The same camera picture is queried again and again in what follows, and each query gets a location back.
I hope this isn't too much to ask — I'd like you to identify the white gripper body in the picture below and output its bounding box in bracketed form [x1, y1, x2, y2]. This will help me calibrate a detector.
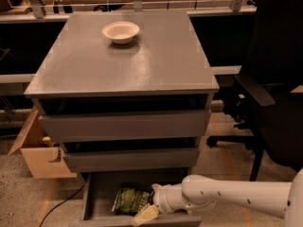
[152, 184, 188, 214]

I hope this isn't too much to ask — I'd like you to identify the green jalapeno chip bag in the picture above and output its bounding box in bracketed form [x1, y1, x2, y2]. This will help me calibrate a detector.
[112, 187, 151, 216]

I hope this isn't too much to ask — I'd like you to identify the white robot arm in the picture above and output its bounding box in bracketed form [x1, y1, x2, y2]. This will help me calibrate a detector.
[132, 170, 303, 227]

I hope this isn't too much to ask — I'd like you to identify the grey middle drawer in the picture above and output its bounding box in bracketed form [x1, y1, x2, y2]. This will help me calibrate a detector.
[62, 148, 200, 172]

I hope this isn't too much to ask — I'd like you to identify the grey open bottom drawer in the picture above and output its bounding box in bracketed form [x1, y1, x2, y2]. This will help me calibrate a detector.
[68, 168, 202, 227]

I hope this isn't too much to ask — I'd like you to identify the grey top drawer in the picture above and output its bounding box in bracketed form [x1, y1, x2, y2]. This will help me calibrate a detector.
[39, 111, 210, 143]

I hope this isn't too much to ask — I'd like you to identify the grey drawer cabinet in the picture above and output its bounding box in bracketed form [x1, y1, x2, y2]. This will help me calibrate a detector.
[24, 10, 220, 182]

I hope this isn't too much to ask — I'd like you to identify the cardboard box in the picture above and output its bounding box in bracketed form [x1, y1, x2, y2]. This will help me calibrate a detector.
[8, 107, 77, 179]

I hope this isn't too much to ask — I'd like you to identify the black office chair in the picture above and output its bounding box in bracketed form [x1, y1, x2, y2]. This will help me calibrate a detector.
[206, 0, 303, 181]

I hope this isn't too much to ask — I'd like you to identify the white paper bowl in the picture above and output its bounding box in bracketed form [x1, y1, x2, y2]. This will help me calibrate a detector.
[102, 22, 140, 44]

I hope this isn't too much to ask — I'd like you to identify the black floor cable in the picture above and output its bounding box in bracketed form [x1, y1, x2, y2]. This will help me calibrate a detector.
[38, 183, 87, 227]

